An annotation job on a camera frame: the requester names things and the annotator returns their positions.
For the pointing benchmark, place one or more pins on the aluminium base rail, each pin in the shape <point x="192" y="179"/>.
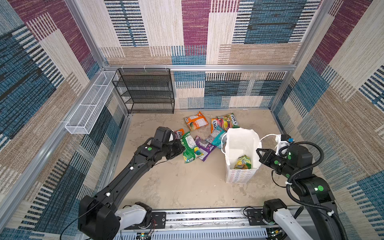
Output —
<point x="222" y="224"/>

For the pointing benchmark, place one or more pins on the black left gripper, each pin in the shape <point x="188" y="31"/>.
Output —
<point x="179" y="148"/>

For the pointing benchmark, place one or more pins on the white wire mesh basket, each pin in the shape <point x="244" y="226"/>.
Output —
<point x="86" y="114"/>

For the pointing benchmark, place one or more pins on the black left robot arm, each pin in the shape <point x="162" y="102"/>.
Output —
<point x="129" y="180"/>

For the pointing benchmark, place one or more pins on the orange snack bag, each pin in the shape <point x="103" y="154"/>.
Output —
<point x="196" y="122"/>

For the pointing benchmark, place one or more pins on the teal snack bag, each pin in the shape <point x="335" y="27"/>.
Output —
<point x="217" y="137"/>

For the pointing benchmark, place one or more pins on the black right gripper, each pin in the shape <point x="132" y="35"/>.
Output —
<point x="265" y="159"/>

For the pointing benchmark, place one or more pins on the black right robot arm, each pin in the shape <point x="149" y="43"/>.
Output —
<point x="296" y="162"/>

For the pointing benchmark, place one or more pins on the black wire mesh shelf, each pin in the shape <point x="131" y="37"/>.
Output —
<point x="146" y="91"/>

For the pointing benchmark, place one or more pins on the small green Fox's candy bag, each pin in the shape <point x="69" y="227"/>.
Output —
<point x="229" y="121"/>

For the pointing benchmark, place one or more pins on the white printed paper bag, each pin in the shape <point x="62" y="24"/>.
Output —
<point x="241" y="142"/>

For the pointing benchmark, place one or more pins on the purple snack bag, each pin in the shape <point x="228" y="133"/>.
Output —
<point x="205" y="147"/>

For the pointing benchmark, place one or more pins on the pink fruits candy bag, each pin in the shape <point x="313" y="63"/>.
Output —
<point x="179" y="133"/>
<point x="217" y="122"/>

